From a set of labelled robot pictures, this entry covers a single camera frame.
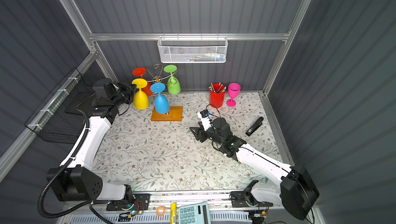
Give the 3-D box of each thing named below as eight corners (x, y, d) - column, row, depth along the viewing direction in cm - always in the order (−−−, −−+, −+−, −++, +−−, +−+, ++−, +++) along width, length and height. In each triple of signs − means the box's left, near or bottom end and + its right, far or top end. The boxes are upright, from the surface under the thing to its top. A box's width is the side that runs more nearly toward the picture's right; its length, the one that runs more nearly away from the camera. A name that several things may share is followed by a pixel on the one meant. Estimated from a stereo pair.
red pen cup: (209, 108, 114) (210, 93, 102) (208, 98, 121) (209, 83, 109) (222, 108, 114) (225, 93, 102) (221, 98, 121) (223, 83, 109)
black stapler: (246, 134, 99) (247, 130, 95) (259, 120, 106) (261, 116, 102) (250, 137, 97) (252, 134, 94) (263, 123, 105) (265, 119, 101)
